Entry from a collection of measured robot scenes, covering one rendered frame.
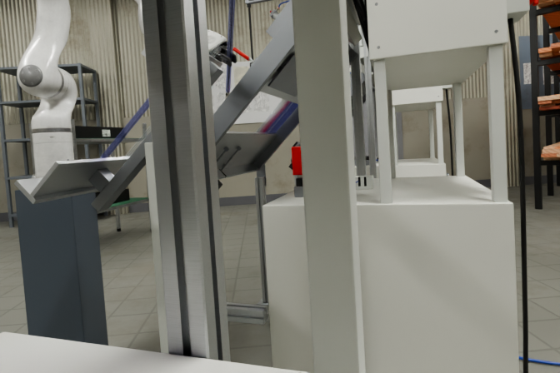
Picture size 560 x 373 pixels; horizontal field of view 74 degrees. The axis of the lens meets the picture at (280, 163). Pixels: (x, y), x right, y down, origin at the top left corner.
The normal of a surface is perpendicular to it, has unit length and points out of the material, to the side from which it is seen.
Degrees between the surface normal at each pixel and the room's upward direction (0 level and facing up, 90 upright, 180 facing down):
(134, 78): 90
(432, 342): 90
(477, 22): 90
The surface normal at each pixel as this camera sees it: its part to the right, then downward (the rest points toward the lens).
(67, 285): 0.06, 0.04
